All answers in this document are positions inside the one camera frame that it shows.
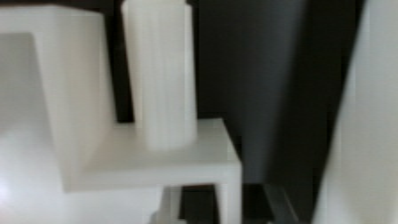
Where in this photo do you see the white chair seat panel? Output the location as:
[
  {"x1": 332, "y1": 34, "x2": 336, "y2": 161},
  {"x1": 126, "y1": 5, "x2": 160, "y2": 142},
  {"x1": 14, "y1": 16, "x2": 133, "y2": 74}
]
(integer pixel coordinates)
[{"x1": 0, "y1": 5, "x2": 242, "y2": 224}]

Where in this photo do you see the white threaded peg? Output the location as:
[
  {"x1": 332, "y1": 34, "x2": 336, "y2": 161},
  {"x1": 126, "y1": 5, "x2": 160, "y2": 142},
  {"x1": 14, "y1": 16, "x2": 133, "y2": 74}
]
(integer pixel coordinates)
[{"x1": 121, "y1": 0, "x2": 197, "y2": 151}]

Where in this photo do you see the white fence wall rail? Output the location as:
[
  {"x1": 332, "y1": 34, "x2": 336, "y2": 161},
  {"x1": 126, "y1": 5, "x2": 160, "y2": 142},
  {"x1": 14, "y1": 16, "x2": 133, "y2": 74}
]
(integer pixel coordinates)
[{"x1": 313, "y1": 0, "x2": 398, "y2": 224}]

